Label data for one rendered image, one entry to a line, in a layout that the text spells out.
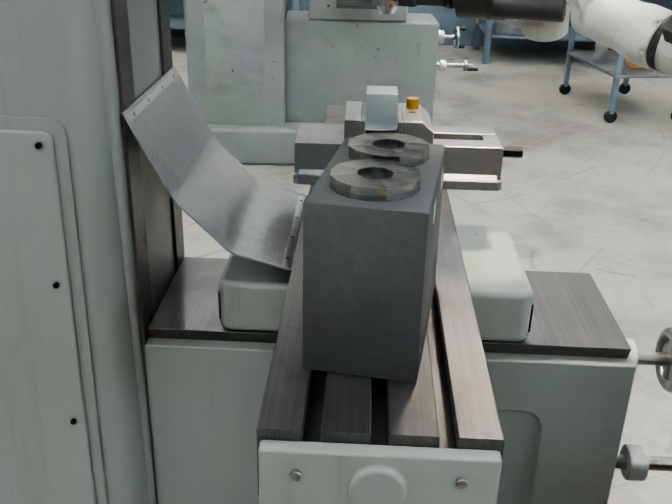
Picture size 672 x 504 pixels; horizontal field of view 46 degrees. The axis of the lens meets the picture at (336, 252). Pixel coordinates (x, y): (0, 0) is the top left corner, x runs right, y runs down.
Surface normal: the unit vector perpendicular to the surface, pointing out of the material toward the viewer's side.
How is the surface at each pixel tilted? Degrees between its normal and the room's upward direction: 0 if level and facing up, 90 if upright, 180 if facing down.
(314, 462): 90
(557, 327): 0
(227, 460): 90
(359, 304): 90
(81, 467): 89
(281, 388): 0
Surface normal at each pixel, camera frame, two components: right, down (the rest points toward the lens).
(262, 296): -0.04, 0.42
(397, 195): 0.39, 0.40
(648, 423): 0.02, -0.91
